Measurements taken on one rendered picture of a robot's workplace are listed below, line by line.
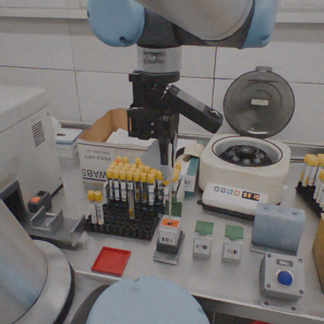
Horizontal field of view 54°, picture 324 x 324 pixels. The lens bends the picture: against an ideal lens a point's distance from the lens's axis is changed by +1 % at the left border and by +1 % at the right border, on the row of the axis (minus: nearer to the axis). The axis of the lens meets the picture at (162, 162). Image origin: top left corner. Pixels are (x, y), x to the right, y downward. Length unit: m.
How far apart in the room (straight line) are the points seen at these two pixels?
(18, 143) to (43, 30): 0.59
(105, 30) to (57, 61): 0.90
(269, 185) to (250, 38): 0.54
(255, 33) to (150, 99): 0.25
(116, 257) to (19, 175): 0.31
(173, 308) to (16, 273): 0.15
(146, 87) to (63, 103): 0.82
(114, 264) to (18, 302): 0.45
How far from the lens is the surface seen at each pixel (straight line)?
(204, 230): 0.72
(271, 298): 0.71
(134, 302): 0.34
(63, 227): 0.80
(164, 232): 0.71
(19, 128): 0.83
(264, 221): 0.75
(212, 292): 0.69
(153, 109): 0.58
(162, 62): 0.53
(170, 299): 0.34
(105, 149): 0.93
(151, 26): 0.42
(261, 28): 0.38
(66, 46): 1.29
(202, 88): 1.16
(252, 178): 0.87
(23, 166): 0.85
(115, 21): 0.42
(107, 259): 0.75
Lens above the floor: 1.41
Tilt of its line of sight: 28 degrees down
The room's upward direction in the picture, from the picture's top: straight up
